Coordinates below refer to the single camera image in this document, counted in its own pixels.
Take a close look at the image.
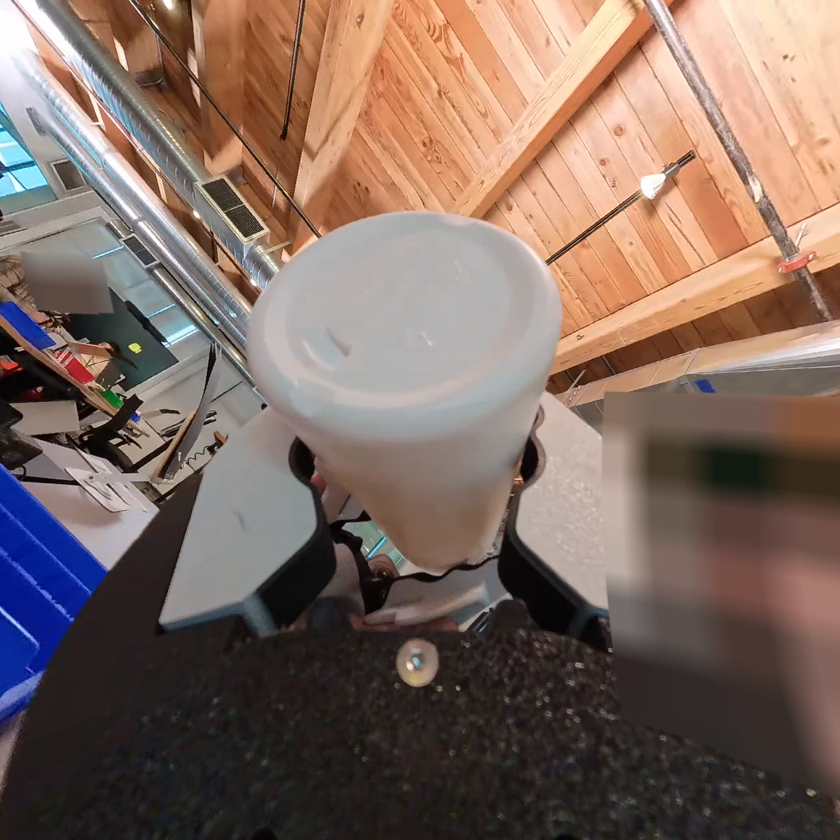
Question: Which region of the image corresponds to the white cup with lid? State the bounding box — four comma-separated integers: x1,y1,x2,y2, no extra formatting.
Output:
246,211,564,571

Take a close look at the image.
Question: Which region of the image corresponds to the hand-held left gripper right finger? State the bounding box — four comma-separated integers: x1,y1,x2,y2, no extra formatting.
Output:
496,392,611,636

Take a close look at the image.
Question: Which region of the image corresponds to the metal vent grille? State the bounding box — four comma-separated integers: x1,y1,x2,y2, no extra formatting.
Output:
196,174,271,245

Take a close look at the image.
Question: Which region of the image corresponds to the grey metal pipe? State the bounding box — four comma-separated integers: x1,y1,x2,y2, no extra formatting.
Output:
643,0,834,322

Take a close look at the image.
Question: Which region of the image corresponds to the blue plastic bin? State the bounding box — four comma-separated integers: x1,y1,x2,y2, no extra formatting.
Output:
0,301,56,352
0,462,109,723

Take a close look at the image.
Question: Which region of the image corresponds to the silver spiral air duct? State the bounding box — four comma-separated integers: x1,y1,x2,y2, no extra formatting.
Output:
13,0,284,293

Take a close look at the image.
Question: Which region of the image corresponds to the silver pipe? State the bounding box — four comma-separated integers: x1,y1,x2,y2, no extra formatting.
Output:
26,108,258,388

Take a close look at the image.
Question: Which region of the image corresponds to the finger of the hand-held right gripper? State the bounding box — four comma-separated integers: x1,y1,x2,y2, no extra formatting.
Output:
364,556,509,626

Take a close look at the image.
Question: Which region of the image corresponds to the white ceiling spotlight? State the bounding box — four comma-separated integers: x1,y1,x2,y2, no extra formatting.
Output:
640,164,680,200

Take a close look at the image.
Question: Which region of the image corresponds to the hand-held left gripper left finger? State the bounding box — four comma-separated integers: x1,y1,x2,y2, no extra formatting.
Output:
158,406,338,636

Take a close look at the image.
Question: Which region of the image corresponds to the white stand base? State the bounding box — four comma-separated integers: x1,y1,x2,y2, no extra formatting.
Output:
66,468,158,514

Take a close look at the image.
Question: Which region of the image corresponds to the black track rod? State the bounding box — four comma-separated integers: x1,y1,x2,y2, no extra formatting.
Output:
545,151,697,265

